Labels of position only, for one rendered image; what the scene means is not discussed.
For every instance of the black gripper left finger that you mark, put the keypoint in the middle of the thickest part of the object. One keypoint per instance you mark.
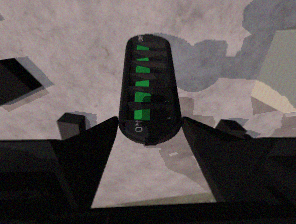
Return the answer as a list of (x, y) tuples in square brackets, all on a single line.
[(77, 162)]

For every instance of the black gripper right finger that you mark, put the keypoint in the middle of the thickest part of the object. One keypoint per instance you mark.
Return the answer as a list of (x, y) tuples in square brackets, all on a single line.
[(228, 162)]

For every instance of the dark grey switch controller unit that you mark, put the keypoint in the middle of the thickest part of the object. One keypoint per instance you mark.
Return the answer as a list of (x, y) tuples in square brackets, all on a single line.
[(149, 111)]

